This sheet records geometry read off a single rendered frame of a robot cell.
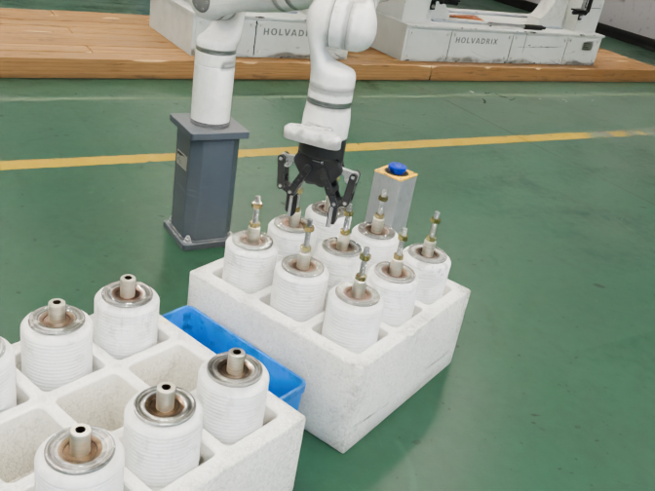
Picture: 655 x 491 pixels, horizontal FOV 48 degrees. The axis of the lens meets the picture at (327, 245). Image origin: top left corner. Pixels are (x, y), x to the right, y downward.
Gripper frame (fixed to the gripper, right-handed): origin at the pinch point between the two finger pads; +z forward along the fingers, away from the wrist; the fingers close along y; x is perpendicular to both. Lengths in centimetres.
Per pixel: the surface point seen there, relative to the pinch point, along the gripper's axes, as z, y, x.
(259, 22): 12, 96, -204
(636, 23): 19, -90, -582
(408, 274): 10.0, -17.4, -7.9
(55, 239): 35, 68, -23
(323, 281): 11.0, -4.4, 1.5
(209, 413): 14.9, -1.1, 37.3
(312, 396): 27.9, -8.4, 10.9
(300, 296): 13.6, -1.8, 4.5
